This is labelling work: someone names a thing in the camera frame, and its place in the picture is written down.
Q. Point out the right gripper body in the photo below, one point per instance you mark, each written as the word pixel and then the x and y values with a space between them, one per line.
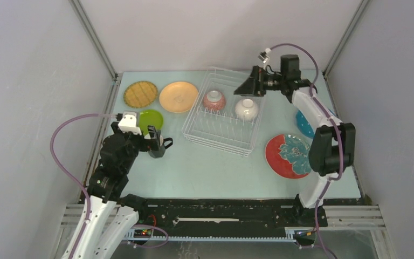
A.
pixel 258 81

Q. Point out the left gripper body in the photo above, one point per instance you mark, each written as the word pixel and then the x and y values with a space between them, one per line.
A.
pixel 136 143

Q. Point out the black mug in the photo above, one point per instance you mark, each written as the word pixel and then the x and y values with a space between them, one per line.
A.
pixel 162 145

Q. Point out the green plate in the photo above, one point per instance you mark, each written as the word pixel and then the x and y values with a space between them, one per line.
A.
pixel 150 118

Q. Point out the white ribbed bowl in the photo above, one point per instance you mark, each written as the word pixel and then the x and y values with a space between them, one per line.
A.
pixel 246 109

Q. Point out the yellow woven plate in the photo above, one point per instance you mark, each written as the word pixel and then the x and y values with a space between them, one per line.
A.
pixel 140 94

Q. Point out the red patterned bowl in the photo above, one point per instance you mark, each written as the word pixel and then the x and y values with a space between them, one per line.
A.
pixel 214 100

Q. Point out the beige plate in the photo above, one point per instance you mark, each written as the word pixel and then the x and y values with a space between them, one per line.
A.
pixel 178 97

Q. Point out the blue polka dot plate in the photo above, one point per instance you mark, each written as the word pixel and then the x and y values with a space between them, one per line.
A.
pixel 304 126

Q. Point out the white rimmed teal plate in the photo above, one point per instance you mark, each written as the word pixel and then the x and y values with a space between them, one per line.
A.
pixel 287 156

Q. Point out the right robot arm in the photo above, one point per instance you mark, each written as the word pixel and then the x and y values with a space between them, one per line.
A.
pixel 333 145

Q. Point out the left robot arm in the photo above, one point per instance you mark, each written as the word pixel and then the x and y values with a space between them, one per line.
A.
pixel 107 216

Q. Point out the small circuit board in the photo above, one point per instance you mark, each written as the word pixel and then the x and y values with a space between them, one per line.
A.
pixel 142 233

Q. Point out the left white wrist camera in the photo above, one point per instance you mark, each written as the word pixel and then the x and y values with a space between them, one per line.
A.
pixel 129 123

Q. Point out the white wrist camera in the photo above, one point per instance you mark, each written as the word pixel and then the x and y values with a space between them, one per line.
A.
pixel 129 123
pixel 264 56

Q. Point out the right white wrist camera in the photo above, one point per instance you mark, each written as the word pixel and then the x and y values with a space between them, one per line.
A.
pixel 264 56

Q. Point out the white wire dish rack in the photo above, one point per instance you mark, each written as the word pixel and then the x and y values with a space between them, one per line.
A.
pixel 222 129

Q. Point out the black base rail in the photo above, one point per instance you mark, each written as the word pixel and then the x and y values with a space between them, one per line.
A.
pixel 301 216

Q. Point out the aluminium frame rail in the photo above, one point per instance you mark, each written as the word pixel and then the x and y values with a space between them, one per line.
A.
pixel 353 218

